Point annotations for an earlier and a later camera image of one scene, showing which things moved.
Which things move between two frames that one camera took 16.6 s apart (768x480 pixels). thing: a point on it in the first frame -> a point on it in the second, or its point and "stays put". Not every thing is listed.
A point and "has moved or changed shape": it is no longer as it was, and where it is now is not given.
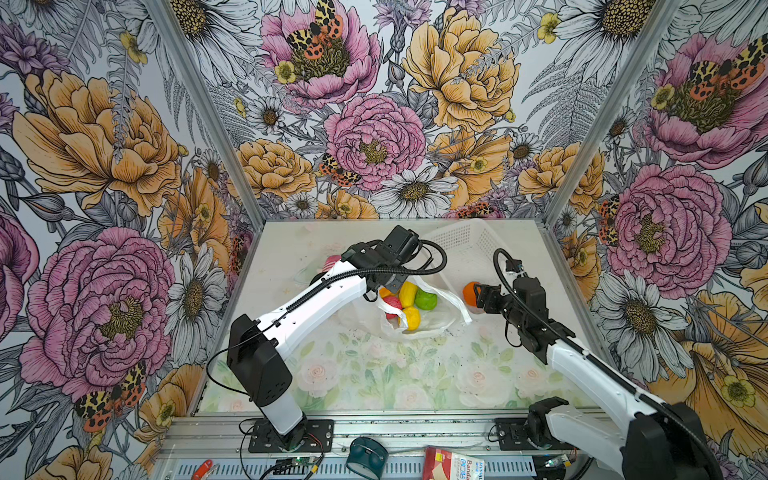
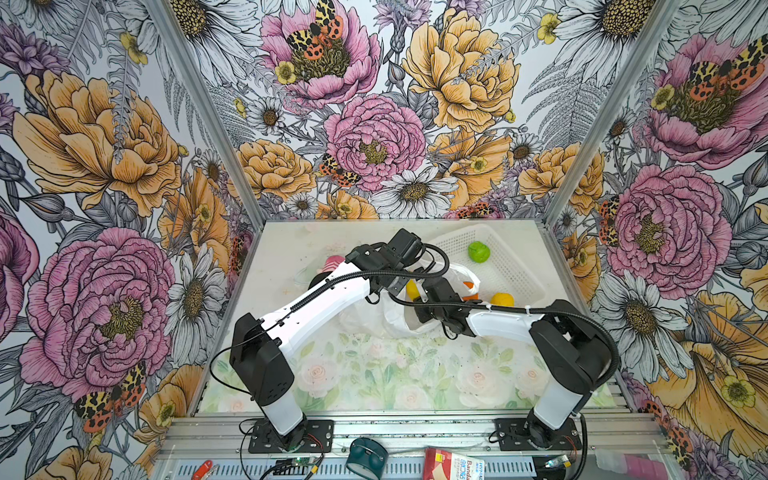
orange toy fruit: (469, 296) stays put
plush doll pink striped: (330, 261) stays put
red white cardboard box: (441, 464) stays put
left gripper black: (394, 284) stays put
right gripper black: (490, 292) -> (422, 315)
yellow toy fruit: (412, 315) has moved or changed shape
